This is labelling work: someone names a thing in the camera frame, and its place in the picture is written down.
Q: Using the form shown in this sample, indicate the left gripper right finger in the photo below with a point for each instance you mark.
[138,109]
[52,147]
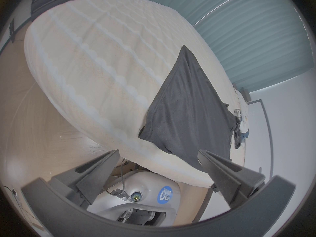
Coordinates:
[229,176]

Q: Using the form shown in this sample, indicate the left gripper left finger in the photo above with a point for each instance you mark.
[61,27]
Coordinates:
[98,174]

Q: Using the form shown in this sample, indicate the black T-shirt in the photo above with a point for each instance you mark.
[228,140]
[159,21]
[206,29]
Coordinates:
[185,112]

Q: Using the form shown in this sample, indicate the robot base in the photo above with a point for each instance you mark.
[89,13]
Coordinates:
[148,184]

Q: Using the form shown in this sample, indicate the pile of clothes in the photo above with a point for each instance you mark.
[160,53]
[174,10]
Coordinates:
[244,127]

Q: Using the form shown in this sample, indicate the black satin garment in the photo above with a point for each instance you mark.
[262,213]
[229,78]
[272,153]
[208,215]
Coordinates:
[238,139]

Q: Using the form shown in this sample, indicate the white printed pillow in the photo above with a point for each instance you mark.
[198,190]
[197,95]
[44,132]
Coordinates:
[242,102]

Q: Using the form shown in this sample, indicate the grey bedside table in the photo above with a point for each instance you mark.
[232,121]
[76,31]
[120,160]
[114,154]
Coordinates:
[243,91]

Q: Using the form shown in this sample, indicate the bed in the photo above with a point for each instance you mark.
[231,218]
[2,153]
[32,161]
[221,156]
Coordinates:
[98,58]

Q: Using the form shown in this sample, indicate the blue-green curtain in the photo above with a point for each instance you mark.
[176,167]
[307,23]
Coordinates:
[185,1]
[259,46]

